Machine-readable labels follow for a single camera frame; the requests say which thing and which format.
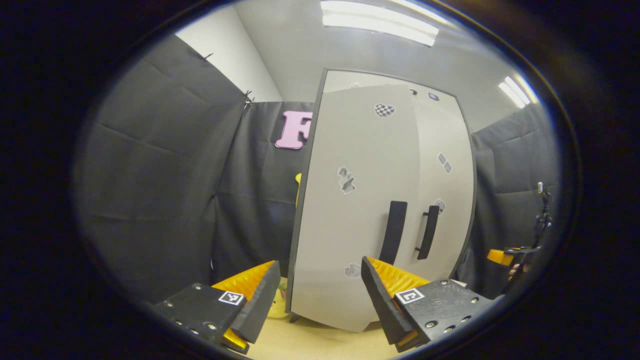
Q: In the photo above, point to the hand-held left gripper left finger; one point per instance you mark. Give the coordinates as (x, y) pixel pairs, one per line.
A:
(262, 300)

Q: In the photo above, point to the large ceiling light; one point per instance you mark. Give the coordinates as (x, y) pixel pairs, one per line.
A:
(380, 22)

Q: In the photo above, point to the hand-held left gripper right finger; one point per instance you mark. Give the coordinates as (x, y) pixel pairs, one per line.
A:
(380, 300)

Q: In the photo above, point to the grey shoe cabinet door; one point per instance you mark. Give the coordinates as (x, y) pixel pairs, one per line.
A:
(350, 230)
(452, 200)

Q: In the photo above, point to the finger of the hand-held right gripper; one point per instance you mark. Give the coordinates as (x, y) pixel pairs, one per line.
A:
(500, 257)

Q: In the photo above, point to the grey shoe cabinet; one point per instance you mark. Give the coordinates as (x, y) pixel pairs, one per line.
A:
(370, 79)

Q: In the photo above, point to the small ceiling light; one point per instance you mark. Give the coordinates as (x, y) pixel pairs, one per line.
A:
(517, 91)

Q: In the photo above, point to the black backdrop cloth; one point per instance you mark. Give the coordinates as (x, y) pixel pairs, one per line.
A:
(160, 175)

